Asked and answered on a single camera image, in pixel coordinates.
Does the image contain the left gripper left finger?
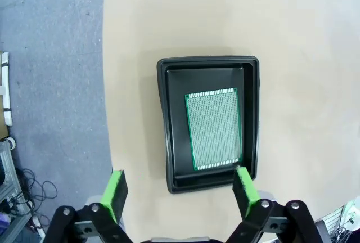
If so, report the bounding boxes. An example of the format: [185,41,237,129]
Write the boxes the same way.
[46,169,133,243]

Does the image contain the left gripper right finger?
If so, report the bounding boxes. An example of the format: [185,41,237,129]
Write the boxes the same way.
[224,166,321,243]

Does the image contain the green perforated circuit board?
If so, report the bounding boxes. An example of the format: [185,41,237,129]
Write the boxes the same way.
[184,87,243,172]

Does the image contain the black plastic ESD tray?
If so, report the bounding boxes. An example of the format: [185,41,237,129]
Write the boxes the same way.
[156,55,260,195]

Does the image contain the black floor cables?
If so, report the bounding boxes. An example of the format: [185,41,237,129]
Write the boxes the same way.
[11,166,59,219]

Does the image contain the aluminium frame stand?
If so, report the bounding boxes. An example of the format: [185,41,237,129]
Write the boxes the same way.
[0,138,32,243]

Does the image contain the white floor cable cover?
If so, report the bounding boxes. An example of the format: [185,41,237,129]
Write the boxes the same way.
[0,51,14,127]

